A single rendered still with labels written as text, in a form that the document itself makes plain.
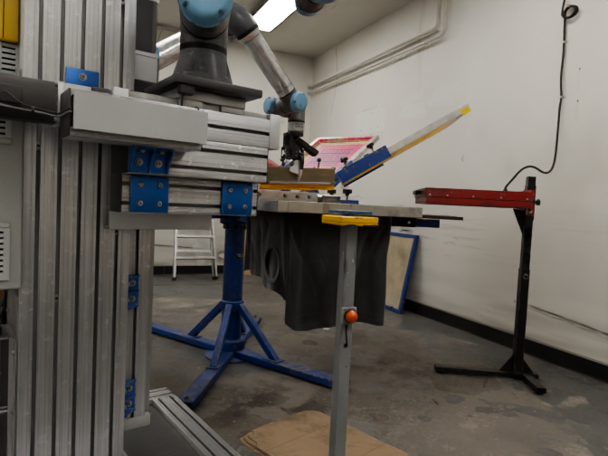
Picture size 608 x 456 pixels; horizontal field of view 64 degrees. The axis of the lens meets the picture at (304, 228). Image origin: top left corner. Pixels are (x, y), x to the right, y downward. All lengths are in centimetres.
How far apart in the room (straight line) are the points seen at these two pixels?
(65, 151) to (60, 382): 56
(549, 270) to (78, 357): 302
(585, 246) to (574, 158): 57
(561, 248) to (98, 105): 310
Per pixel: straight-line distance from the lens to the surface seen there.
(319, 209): 163
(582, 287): 352
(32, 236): 129
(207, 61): 124
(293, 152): 212
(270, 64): 196
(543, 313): 371
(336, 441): 164
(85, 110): 99
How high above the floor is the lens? 99
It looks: 3 degrees down
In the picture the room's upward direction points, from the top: 3 degrees clockwise
